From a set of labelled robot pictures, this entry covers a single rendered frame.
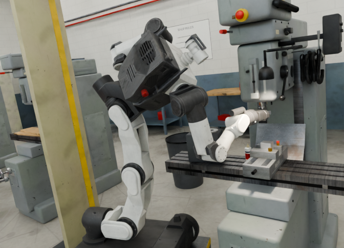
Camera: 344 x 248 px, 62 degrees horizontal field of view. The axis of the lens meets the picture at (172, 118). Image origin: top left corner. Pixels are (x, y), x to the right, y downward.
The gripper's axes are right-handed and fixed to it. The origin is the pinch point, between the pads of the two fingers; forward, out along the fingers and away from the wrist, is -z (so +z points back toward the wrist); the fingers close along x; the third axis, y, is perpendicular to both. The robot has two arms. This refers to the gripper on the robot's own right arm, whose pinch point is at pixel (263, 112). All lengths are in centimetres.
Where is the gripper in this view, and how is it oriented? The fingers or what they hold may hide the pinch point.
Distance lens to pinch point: 173.2
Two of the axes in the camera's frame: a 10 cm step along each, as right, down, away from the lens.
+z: -7.7, 2.1, -6.0
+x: -6.2, -0.8, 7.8
